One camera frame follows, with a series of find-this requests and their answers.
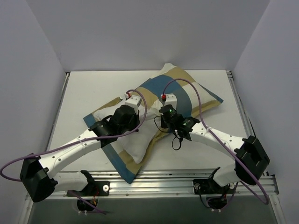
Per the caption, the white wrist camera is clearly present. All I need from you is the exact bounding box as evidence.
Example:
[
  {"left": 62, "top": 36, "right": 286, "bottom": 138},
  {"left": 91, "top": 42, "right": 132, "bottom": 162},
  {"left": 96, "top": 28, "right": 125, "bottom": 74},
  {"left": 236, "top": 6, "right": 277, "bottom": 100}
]
[
  {"left": 161, "top": 93, "right": 178, "bottom": 110},
  {"left": 124, "top": 93, "right": 142, "bottom": 114}
]

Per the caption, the white pillow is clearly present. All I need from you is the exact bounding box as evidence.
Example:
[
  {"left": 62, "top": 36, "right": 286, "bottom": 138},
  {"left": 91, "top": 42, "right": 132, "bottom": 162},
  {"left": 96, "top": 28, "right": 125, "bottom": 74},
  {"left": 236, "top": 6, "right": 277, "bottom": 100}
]
[{"left": 93, "top": 101, "right": 159, "bottom": 164}]

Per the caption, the aluminium side rail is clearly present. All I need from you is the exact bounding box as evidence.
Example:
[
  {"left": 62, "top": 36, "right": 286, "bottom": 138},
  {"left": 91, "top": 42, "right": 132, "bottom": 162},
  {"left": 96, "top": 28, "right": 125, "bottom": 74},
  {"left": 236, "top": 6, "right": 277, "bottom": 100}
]
[
  {"left": 45, "top": 72, "right": 71, "bottom": 152},
  {"left": 226, "top": 70, "right": 256, "bottom": 137}
]

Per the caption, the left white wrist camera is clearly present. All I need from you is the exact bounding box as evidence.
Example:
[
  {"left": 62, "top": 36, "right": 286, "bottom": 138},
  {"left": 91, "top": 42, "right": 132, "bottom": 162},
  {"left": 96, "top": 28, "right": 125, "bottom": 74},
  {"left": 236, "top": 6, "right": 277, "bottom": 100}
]
[{"left": 124, "top": 93, "right": 142, "bottom": 114}]

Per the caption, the aluminium front rail frame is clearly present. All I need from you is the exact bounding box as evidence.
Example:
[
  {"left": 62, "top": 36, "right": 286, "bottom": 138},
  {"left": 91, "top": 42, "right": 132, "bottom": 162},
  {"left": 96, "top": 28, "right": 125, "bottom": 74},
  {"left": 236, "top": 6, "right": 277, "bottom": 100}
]
[{"left": 25, "top": 169, "right": 280, "bottom": 200}]

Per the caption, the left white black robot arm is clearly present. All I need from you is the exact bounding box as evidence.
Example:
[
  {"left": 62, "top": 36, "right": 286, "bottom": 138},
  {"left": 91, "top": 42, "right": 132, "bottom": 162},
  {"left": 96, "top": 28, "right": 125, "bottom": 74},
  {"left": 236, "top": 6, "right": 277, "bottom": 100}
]
[{"left": 20, "top": 104, "right": 140, "bottom": 203}]

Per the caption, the right aluminium side rail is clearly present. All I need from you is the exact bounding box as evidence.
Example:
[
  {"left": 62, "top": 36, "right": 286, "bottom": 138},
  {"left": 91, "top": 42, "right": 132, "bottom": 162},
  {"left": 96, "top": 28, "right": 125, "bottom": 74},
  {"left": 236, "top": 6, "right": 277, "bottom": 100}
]
[{"left": 226, "top": 70, "right": 256, "bottom": 137}]

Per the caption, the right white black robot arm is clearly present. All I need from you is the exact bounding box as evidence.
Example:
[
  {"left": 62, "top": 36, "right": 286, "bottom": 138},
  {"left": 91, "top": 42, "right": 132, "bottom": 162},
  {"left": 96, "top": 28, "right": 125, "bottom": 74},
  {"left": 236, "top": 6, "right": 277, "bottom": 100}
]
[{"left": 159, "top": 105, "right": 270, "bottom": 193}]

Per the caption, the left aluminium side rail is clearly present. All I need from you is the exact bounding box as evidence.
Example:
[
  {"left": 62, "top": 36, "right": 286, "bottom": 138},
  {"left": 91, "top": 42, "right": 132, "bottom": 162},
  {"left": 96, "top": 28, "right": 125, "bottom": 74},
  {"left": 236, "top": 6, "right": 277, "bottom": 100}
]
[{"left": 45, "top": 72, "right": 71, "bottom": 152}]

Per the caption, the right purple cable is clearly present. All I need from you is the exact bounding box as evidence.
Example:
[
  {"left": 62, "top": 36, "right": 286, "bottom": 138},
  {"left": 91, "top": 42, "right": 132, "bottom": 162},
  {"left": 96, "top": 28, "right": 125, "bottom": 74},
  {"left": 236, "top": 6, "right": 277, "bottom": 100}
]
[{"left": 161, "top": 79, "right": 271, "bottom": 208}]

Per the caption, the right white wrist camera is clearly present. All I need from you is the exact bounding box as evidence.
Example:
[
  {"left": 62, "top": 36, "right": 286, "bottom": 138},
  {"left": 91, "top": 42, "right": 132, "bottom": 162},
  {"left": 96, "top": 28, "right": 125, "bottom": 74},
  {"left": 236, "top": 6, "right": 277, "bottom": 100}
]
[{"left": 161, "top": 93, "right": 178, "bottom": 110}]

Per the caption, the black looped wire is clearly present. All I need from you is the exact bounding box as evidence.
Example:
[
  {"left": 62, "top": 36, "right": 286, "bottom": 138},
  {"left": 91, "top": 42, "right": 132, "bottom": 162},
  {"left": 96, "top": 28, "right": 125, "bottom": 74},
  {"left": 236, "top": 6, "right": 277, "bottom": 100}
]
[{"left": 153, "top": 116, "right": 185, "bottom": 151}]

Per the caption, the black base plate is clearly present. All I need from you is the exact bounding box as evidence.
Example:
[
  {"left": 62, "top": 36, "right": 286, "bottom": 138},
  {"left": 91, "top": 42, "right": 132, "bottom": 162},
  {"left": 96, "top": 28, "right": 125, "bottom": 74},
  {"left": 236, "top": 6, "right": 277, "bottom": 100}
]
[
  {"left": 67, "top": 181, "right": 110, "bottom": 197},
  {"left": 192, "top": 179, "right": 234, "bottom": 195}
]

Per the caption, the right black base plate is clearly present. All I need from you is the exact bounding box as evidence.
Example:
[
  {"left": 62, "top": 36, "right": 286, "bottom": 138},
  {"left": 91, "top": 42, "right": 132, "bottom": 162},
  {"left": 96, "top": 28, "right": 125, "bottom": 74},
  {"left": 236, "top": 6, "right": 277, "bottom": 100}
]
[{"left": 192, "top": 179, "right": 234, "bottom": 195}]

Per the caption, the blue beige white pillowcase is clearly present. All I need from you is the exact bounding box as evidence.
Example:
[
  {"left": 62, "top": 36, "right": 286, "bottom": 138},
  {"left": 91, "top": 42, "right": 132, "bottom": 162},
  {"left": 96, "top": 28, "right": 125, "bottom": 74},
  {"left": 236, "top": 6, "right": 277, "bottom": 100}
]
[{"left": 83, "top": 63, "right": 224, "bottom": 185}]

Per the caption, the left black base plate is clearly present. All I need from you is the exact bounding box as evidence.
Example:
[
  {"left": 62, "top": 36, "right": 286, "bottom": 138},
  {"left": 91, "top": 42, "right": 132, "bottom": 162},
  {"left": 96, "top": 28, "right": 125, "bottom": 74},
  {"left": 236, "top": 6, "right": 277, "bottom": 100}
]
[{"left": 67, "top": 181, "right": 110, "bottom": 197}]

